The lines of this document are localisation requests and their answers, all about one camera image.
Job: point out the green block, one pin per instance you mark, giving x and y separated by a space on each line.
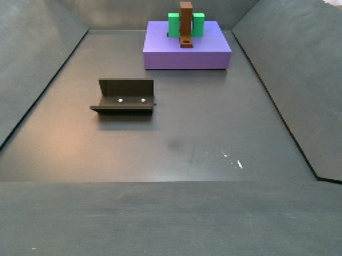
174 22
198 24

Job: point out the purple base board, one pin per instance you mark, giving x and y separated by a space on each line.
164 53

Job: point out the left green block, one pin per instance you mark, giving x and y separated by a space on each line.
174 22

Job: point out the brown upright block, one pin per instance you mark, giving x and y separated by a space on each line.
185 27

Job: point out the right green block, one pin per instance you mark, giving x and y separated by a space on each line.
198 24

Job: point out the black angle bracket holder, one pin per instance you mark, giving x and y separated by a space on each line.
126 95

